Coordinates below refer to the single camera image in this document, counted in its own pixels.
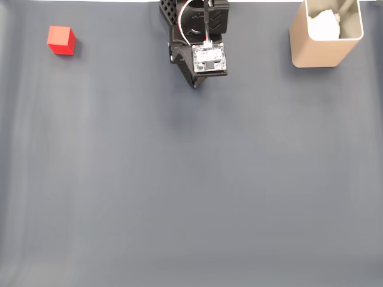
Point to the red cube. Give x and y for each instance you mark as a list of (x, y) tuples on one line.
[(61, 40)]

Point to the beige rounded box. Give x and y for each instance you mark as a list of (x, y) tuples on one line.
[(314, 53)]

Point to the grey table mat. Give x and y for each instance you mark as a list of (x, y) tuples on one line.
[(191, 179)]

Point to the white crumpled tissue paper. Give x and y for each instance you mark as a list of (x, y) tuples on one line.
[(323, 27)]

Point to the camera circuit board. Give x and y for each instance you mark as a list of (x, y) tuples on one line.
[(209, 56)]

